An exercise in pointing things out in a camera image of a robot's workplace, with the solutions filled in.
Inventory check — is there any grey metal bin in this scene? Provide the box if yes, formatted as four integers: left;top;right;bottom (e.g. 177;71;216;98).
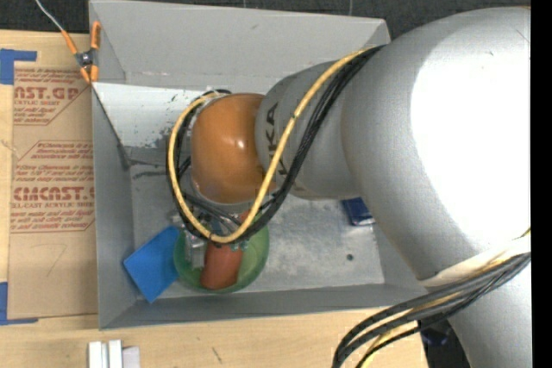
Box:
88;0;428;331

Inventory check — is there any brown cardboard board red print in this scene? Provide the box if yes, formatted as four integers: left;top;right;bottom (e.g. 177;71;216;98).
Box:
0;28;100;327

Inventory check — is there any orange-red toy sausage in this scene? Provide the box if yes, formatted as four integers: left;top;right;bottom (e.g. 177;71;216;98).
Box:
199;209;252;290

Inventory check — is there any dark blue box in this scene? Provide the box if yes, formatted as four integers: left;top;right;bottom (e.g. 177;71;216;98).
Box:
340;196;375;228

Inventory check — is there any green translucent cup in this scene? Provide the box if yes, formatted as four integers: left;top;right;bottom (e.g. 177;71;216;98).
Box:
172;212;271;295

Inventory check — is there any blue sponge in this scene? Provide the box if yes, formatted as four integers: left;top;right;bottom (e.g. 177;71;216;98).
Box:
122;225;183;304

